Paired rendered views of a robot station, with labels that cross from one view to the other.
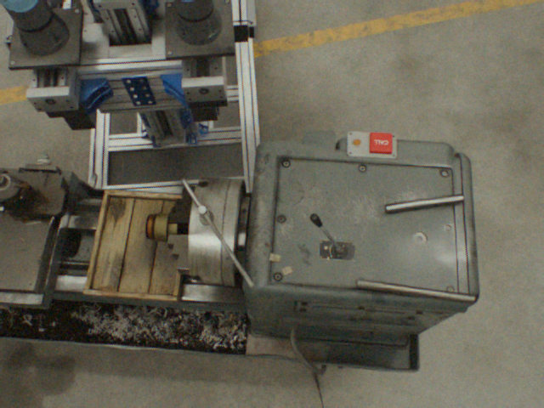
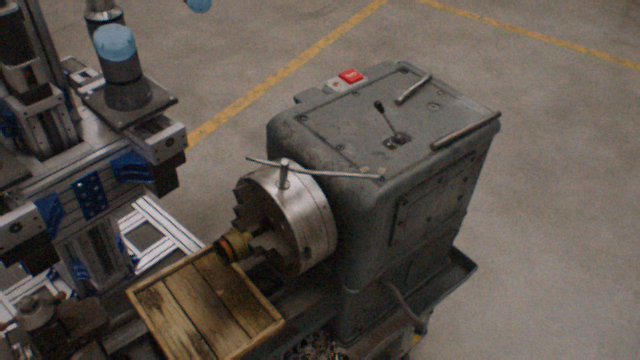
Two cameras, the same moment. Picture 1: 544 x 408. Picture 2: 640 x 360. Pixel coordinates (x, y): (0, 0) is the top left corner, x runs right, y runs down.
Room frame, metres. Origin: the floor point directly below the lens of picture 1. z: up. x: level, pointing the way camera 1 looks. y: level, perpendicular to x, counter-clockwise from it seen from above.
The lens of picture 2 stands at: (-0.19, 0.80, 2.16)
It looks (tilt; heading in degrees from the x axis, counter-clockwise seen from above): 44 degrees down; 311
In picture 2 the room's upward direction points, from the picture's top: 3 degrees clockwise
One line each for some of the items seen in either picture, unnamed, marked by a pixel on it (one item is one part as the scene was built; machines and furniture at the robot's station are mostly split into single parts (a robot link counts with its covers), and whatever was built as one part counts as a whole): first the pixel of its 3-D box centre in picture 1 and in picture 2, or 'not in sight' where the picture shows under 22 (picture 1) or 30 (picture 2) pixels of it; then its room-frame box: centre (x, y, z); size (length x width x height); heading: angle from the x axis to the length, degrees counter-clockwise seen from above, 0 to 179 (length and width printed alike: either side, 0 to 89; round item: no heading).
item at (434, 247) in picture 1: (351, 236); (377, 162); (0.48, -0.25, 1.06); 0.59 x 0.48 x 0.39; 83
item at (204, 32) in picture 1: (196, 15); (126, 85); (1.18, 0.20, 1.21); 0.15 x 0.15 x 0.10
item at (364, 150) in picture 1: (370, 149); (345, 87); (0.68, -0.29, 1.23); 0.13 x 0.08 x 0.05; 83
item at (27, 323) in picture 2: (3, 184); (32, 311); (0.66, 0.77, 1.13); 0.08 x 0.08 x 0.03
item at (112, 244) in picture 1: (140, 244); (204, 308); (0.54, 0.42, 0.89); 0.36 x 0.30 x 0.04; 173
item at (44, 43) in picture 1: (39, 25); not in sight; (1.17, 0.69, 1.21); 0.15 x 0.15 x 0.10
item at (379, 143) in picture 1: (380, 144); (351, 77); (0.68, -0.32, 1.26); 0.06 x 0.06 x 0.02; 83
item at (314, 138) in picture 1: (319, 144); (311, 100); (0.69, -0.15, 1.24); 0.09 x 0.08 x 0.03; 83
